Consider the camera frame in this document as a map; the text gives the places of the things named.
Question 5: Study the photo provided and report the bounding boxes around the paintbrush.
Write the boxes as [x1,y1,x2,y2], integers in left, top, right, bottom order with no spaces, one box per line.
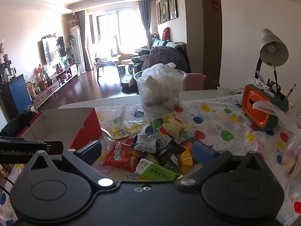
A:
[283,83,297,100]

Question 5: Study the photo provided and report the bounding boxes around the grey desk lamp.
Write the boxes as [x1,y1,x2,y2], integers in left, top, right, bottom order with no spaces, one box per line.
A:
[255,28,289,79]

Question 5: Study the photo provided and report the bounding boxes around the clear plastic container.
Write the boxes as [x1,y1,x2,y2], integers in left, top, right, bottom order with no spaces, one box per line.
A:
[133,69,187,109]

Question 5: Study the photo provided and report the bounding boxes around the brown wooden door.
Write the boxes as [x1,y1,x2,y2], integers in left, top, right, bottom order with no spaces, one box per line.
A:
[200,0,223,83]

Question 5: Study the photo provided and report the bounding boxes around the grey blanket pile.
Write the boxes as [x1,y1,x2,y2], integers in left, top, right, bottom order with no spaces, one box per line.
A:
[141,46,189,76]

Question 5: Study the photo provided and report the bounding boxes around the green house plant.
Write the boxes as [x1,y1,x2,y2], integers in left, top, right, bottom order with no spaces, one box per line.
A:
[65,33,78,64]

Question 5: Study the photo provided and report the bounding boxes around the flat screen television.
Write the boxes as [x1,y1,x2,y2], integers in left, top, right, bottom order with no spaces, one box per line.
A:
[42,36,66,64]

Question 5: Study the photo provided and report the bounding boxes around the grey curtain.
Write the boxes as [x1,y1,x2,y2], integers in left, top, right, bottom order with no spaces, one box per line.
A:
[76,11,92,71]
[138,0,152,50]

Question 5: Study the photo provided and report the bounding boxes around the white paper packet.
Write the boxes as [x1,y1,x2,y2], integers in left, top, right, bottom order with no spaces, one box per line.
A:
[217,87,244,96]

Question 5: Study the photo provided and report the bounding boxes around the red chip packet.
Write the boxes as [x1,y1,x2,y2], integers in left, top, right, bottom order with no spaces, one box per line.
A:
[102,141,141,172]

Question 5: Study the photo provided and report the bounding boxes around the black chair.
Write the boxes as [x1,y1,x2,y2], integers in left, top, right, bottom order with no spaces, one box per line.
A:
[0,110,44,138]

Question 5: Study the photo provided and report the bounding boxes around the wooden dining chair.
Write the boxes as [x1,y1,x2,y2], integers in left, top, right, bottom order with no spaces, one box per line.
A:
[183,73,220,91]

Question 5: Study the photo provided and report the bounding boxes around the grey-blue foil packet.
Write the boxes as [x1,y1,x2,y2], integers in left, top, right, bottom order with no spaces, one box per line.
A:
[135,133,158,153]

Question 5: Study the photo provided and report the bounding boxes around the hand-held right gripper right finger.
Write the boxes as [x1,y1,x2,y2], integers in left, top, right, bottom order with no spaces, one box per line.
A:
[177,140,271,190]

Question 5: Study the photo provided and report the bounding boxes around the yellow cartoon jelly packet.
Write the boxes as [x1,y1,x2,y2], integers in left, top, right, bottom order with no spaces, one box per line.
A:
[110,125,144,139]

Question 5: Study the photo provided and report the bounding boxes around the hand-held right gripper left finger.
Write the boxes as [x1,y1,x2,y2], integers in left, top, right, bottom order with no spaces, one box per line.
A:
[24,140,117,190]

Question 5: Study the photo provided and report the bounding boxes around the crumpled white plastic bags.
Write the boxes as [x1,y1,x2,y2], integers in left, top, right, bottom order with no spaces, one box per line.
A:
[141,62,184,111]

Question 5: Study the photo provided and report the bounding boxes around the pink cloth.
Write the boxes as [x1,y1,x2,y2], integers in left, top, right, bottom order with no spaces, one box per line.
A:
[185,73,207,91]

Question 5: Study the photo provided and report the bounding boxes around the pale yellow snack packet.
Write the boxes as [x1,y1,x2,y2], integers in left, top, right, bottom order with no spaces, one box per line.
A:
[162,118,186,138]

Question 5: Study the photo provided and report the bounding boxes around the white standing air conditioner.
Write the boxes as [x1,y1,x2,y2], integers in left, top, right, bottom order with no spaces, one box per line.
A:
[70,26,81,74]

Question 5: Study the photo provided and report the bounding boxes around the red cardboard box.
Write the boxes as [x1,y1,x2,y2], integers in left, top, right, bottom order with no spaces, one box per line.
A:
[16,108,103,156]

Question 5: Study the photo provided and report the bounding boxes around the green and white snack packet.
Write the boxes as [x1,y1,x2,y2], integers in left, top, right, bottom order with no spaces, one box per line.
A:
[135,159,180,182]

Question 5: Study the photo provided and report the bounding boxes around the black cable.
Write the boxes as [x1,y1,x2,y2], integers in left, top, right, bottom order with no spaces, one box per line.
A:
[0,176,14,197]

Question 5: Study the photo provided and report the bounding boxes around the blue front cabinet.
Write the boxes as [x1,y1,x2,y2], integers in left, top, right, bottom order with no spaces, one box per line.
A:
[0,74,32,120]

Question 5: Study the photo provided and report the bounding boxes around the orange and green tissue box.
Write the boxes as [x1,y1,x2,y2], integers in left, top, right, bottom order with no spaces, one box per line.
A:
[242,83,289,131]

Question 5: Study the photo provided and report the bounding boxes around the clear plastic bag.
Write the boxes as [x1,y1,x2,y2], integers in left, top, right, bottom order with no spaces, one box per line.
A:
[283,132,301,178]

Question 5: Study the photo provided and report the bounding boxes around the dark floor pouf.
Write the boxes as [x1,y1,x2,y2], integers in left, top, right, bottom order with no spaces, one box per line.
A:
[121,74,138,93]

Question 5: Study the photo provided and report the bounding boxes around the balloon print tablecloth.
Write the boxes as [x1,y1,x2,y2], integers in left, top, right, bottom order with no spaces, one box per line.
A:
[0,96,301,226]

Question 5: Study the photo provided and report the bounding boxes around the black snack packet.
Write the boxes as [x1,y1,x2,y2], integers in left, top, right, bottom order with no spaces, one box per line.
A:
[155,140,186,173]

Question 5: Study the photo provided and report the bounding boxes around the orange-yellow snack packet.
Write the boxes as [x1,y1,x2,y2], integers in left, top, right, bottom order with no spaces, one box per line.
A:
[180,149,194,173]

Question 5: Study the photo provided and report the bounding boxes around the red flowers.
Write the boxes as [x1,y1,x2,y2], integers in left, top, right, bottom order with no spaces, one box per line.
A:
[35,65,51,85]

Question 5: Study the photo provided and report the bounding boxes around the wooden television cabinet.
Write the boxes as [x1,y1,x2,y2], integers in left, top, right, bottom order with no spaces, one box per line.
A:
[32,63,79,110]

